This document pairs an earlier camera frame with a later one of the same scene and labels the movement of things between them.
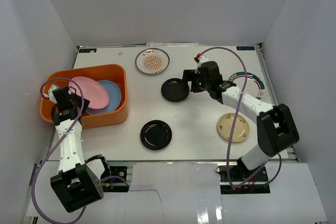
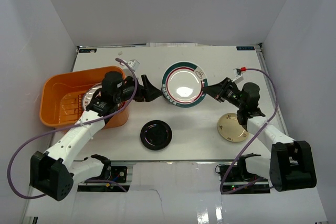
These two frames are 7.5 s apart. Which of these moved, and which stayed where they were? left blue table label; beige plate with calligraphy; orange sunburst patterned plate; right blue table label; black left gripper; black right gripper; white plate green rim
Moved: orange sunburst patterned plate; white plate green rim; black left gripper; black right gripper
Stayed: right blue table label; beige plate with calligraphy; left blue table label
